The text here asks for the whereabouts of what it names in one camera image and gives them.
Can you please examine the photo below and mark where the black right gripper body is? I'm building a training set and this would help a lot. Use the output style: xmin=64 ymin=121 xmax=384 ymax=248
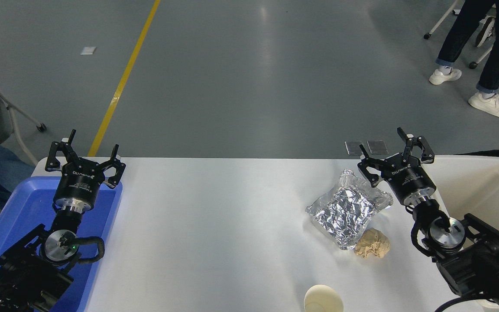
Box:
xmin=379 ymin=153 xmax=437 ymax=205

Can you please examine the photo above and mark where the dark shoe sole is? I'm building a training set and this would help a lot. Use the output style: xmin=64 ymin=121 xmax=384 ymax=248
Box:
xmin=475 ymin=16 xmax=497 ymax=48

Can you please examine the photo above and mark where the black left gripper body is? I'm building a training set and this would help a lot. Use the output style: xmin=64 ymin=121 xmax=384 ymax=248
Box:
xmin=54 ymin=158 xmax=107 ymax=205

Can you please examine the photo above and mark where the crumpled tan paper ball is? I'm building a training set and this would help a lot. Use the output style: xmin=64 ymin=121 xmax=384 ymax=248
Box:
xmin=354 ymin=228 xmax=392 ymax=260

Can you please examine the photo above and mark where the white wheeled furniture frame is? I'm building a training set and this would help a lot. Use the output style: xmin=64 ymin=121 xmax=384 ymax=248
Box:
xmin=423 ymin=0 xmax=499 ymax=81

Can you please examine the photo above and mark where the blue plastic tray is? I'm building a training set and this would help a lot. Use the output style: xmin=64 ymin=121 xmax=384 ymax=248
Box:
xmin=0 ymin=175 xmax=123 ymax=312

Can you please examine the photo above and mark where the pale paper cup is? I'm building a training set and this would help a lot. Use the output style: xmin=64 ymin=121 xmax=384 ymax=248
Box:
xmin=304 ymin=284 xmax=344 ymax=312

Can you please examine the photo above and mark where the large pale plastic bin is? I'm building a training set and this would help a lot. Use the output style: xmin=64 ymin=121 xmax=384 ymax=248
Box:
xmin=423 ymin=155 xmax=499 ymax=310

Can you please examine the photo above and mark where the grey metal floor plate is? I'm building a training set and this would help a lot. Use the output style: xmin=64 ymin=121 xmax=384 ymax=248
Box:
xmin=367 ymin=140 xmax=389 ymax=155
xmin=345 ymin=141 xmax=367 ymax=156

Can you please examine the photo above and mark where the crumpled silver foil tray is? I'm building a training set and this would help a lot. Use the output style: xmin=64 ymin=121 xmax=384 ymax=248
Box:
xmin=305 ymin=169 xmax=394 ymax=251

